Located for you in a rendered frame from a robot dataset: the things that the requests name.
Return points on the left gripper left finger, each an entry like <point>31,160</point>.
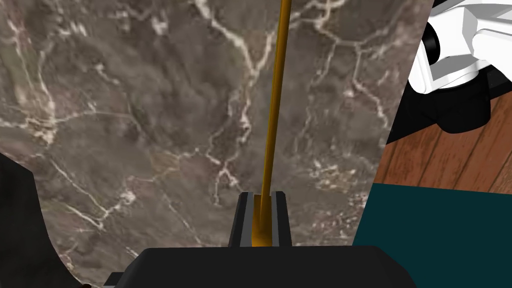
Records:
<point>242,224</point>

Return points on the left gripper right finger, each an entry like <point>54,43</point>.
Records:
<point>281,224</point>

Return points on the teal cupboard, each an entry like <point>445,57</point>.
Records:
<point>440,236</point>

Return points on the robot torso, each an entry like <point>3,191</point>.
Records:
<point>460,48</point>

